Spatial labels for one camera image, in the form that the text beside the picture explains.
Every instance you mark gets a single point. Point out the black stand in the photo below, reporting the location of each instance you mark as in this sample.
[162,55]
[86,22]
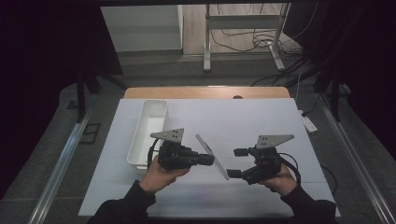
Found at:
[81,93]
[335,96]

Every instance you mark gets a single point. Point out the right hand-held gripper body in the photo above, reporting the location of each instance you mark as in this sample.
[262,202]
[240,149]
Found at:
[266,161]

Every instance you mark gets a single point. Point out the grey metal stand frame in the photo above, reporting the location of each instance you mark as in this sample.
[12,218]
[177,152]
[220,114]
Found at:
[241,21]

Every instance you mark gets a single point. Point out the wooden table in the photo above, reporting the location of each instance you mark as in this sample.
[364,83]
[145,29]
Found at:
[186,92]

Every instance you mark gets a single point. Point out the white table mat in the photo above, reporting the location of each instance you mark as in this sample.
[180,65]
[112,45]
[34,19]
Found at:
[224,121]

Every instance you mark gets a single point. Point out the white rectangular plastic bin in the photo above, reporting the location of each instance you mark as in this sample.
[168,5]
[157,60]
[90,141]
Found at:
[148,127]

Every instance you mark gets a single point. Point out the person's left hand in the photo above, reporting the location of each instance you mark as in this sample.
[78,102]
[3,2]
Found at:
[158,179]

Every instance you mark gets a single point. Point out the iridescent phone case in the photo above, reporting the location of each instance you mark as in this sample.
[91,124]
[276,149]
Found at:
[221,169]

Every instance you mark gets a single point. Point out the person's right hand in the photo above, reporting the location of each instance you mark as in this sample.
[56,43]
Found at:
[281,183]

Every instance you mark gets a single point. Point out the white power strip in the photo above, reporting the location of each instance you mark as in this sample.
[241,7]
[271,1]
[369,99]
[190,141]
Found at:
[308,123]

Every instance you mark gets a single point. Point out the aluminium rail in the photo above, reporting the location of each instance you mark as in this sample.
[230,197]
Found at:
[355,161]
[59,168]

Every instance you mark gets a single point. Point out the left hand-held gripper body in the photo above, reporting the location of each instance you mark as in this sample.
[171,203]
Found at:
[174,157]

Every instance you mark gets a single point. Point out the white cabinet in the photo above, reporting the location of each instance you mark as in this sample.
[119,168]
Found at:
[143,28]

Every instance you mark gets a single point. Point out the black curtain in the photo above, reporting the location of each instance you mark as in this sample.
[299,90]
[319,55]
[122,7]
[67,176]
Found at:
[40,77]
[367,62]

